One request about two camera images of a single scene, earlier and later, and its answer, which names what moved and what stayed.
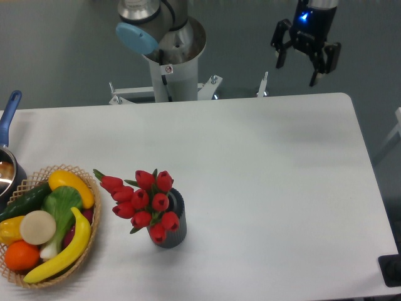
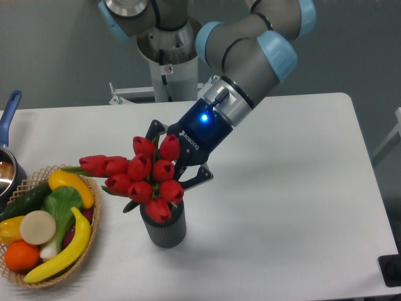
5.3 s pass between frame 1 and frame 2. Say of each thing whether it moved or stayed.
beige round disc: stayed
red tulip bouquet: moved
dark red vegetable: stayed
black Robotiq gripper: moved
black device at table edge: stayed
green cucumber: stayed
